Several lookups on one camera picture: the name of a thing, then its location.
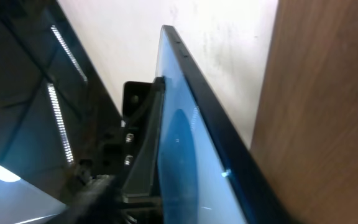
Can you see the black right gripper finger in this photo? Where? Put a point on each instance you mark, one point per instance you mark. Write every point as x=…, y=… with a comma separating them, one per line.
x=141, y=139

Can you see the blue Galaxy smartphone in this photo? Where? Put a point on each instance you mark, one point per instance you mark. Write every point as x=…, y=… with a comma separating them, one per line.
x=206, y=173

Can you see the black dark monitor panel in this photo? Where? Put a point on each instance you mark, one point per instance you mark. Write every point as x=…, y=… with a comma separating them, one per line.
x=58, y=124

